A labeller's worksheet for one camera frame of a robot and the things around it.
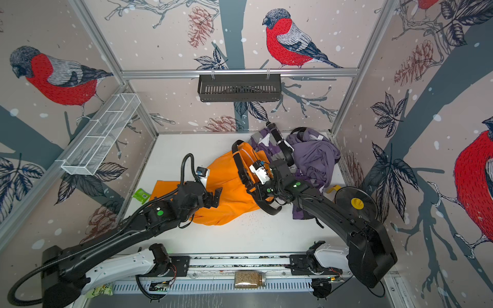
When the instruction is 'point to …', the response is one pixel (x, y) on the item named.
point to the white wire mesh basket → (85, 160)
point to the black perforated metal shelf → (239, 87)
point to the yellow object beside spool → (336, 187)
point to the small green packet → (141, 196)
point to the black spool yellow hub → (357, 203)
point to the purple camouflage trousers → (262, 142)
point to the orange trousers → (228, 185)
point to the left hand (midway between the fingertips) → (213, 182)
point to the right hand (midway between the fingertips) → (249, 187)
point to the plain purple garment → (315, 155)
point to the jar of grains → (249, 279)
